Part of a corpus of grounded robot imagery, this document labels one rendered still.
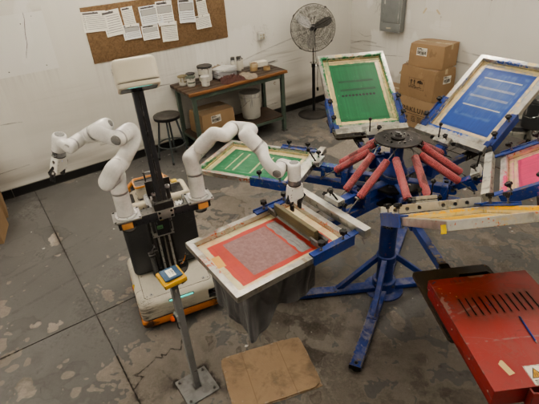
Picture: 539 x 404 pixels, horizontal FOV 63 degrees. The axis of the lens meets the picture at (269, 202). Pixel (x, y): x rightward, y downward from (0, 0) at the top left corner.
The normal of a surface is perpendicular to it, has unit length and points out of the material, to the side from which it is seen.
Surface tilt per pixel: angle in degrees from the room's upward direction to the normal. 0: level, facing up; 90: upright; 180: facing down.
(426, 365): 0
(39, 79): 90
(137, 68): 63
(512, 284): 0
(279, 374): 0
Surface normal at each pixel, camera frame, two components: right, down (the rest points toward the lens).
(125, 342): -0.06, -0.85
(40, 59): 0.58, 0.40
